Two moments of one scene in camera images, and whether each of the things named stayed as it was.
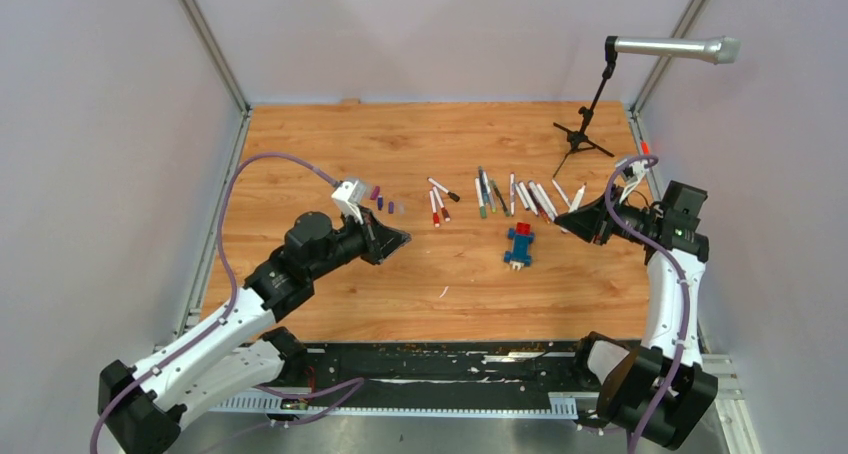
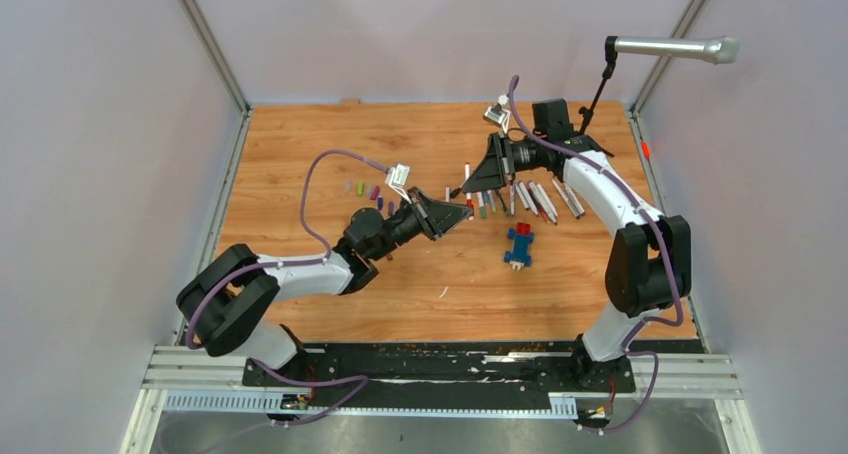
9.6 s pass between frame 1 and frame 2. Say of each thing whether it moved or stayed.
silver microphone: stayed
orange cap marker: stayed
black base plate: stayed
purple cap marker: stayed
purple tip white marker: stayed
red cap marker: moved
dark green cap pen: stayed
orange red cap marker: stayed
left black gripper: moved
